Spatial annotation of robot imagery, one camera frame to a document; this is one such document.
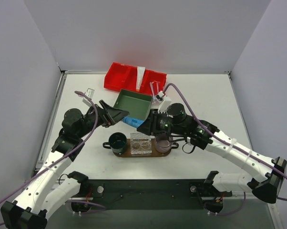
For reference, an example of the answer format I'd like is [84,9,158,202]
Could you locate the blue toothpaste tube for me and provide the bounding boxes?
[122,116,144,128]

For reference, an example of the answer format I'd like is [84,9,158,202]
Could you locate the clear textured glass holder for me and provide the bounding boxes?
[130,132,152,156]

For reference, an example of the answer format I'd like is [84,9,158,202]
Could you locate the lilac enamel mug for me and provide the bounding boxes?
[154,135,179,153]

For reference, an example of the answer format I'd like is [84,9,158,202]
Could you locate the dark green mug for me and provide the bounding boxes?
[102,132,128,155]

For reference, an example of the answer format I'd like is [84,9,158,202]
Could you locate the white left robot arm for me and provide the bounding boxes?
[0,100,129,229]

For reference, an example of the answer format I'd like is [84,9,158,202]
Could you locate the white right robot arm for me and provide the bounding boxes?
[137,110,287,204]

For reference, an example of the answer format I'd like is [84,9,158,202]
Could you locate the wooden oval tray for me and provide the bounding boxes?
[113,138,172,158]

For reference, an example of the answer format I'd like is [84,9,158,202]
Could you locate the white toothpaste tube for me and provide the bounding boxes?
[135,66,145,92]

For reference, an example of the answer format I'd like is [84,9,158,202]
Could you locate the green metal box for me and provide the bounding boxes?
[113,89,153,120]

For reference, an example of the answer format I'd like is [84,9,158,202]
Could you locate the red plastic organizer bin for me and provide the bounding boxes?
[103,62,167,95]

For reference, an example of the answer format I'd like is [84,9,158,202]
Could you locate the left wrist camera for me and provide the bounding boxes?
[75,88,94,107]

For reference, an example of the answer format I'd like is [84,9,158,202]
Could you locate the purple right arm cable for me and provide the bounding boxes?
[164,83,287,217]

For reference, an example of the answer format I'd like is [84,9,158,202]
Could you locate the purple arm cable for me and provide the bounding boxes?
[164,83,287,217]
[0,90,108,227]

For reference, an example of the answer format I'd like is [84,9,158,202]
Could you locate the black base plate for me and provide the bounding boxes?
[75,179,232,210]

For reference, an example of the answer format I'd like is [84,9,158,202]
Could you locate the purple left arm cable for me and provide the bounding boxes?
[0,90,108,227]

